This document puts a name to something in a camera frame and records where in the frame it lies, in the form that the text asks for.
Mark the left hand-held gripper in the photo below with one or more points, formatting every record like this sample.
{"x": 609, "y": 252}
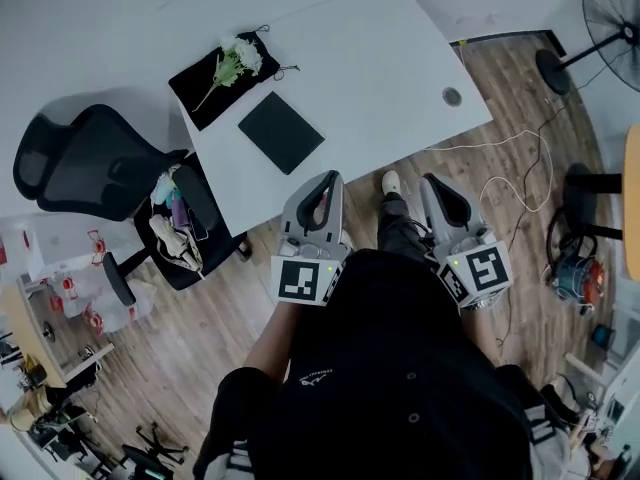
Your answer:
{"x": 299, "y": 280}

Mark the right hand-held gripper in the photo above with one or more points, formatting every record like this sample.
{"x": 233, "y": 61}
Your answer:
{"x": 487, "y": 268}

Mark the black notebook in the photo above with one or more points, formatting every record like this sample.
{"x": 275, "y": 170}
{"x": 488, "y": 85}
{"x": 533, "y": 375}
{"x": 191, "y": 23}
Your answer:
{"x": 281, "y": 133}

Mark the person's left forearm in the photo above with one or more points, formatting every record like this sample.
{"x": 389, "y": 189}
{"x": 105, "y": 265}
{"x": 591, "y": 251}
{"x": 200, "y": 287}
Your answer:
{"x": 272, "y": 338}

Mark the person's right forearm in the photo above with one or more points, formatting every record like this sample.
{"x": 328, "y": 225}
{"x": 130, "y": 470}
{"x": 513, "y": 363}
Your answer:
{"x": 480, "y": 335}

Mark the white sneaker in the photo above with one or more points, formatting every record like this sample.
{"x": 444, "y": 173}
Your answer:
{"x": 346, "y": 239}
{"x": 391, "y": 184}

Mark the silver wristwatch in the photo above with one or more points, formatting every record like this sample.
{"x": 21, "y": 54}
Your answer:
{"x": 481, "y": 305}

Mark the round grey desk grommet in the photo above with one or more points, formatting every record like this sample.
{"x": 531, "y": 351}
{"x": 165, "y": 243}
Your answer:
{"x": 452, "y": 96}

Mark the black smartphone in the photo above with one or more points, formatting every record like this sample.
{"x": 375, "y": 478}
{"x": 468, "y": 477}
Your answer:
{"x": 198, "y": 225}

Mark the beige cloth bag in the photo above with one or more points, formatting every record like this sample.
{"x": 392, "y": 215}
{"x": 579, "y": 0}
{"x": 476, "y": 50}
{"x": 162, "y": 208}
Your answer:
{"x": 172, "y": 243}

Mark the pastel plush toy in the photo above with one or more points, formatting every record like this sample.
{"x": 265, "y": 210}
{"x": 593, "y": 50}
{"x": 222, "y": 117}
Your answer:
{"x": 170, "y": 195}

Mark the teal red vacuum cleaner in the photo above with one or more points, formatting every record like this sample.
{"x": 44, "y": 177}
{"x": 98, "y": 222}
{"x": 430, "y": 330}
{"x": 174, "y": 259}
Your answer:
{"x": 580, "y": 278}

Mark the white artificial flower bunch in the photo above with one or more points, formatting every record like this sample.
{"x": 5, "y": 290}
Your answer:
{"x": 240, "y": 55}

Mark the person's black shirt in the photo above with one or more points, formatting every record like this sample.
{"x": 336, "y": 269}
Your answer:
{"x": 390, "y": 378}

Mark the round wooden table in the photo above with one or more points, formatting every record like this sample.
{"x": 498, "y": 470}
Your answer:
{"x": 632, "y": 193}

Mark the black mesh office chair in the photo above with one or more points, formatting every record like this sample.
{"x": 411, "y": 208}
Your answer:
{"x": 90, "y": 168}

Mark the black standing fan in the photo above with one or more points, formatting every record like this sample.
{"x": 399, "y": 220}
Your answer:
{"x": 612, "y": 18}

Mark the clear water jugs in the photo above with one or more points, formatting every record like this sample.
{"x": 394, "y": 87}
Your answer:
{"x": 60, "y": 248}

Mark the black swivel chair star base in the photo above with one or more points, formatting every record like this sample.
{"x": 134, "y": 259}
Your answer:
{"x": 150, "y": 460}

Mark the wooden desk white legs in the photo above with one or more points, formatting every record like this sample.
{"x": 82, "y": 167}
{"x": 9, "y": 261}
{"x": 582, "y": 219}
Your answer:
{"x": 25, "y": 328}

